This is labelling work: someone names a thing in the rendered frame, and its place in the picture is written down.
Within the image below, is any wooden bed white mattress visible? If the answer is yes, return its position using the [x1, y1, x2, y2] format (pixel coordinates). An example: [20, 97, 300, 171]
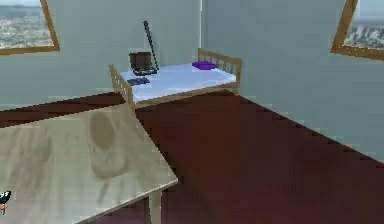
[108, 47, 243, 109]

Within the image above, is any purple pillow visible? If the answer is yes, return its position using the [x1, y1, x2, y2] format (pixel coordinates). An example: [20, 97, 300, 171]
[191, 60, 218, 71]

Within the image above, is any dark blue flat book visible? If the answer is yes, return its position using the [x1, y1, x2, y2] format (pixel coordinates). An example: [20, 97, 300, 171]
[126, 76, 151, 87]

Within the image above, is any open black laptop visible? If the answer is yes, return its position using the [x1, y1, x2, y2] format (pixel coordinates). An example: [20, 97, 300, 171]
[128, 51, 159, 77]

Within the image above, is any pale wooden table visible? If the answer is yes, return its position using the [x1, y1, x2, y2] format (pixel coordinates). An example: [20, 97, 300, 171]
[0, 102, 179, 224]

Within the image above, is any wooden framed window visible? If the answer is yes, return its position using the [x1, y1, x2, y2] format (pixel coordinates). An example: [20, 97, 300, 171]
[330, 0, 384, 62]
[0, 0, 61, 56]

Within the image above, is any small black white object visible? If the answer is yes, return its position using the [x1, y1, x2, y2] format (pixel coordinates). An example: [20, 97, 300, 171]
[0, 190, 12, 215]

